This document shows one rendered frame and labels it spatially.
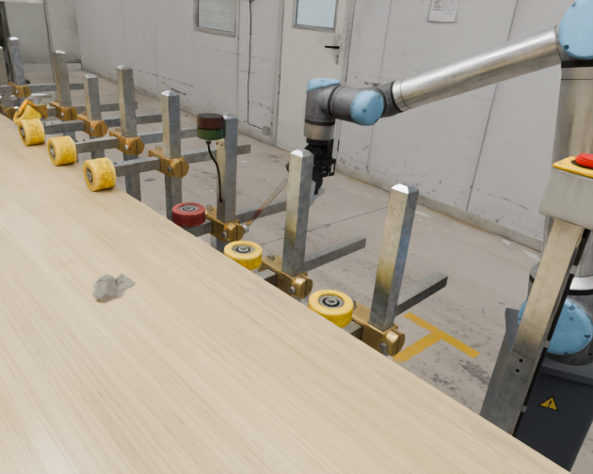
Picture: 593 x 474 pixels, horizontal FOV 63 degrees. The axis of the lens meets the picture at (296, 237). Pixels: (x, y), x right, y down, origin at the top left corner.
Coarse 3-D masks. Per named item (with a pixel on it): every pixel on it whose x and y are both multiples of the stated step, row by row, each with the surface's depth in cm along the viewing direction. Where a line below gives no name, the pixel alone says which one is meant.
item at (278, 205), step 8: (280, 200) 142; (248, 208) 135; (256, 208) 135; (272, 208) 139; (280, 208) 141; (240, 216) 131; (248, 216) 133; (208, 224) 124; (192, 232) 121; (200, 232) 123; (208, 232) 125
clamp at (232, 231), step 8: (208, 216) 125; (216, 224) 123; (224, 224) 122; (232, 224) 122; (216, 232) 124; (224, 232) 121; (232, 232) 122; (240, 232) 123; (224, 240) 123; (232, 240) 123
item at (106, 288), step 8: (96, 280) 87; (104, 280) 87; (112, 280) 86; (120, 280) 86; (128, 280) 88; (96, 288) 85; (104, 288) 84; (112, 288) 85; (120, 288) 85; (128, 288) 86; (96, 296) 83; (104, 296) 82; (112, 296) 83
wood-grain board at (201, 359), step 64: (0, 128) 174; (0, 192) 122; (64, 192) 125; (0, 256) 93; (64, 256) 95; (128, 256) 97; (192, 256) 99; (0, 320) 76; (64, 320) 77; (128, 320) 78; (192, 320) 80; (256, 320) 81; (320, 320) 82; (0, 384) 64; (64, 384) 65; (128, 384) 66; (192, 384) 66; (256, 384) 67; (320, 384) 68; (384, 384) 69; (0, 448) 55; (64, 448) 56; (128, 448) 56; (192, 448) 57; (256, 448) 58; (320, 448) 58; (384, 448) 59; (448, 448) 60; (512, 448) 61
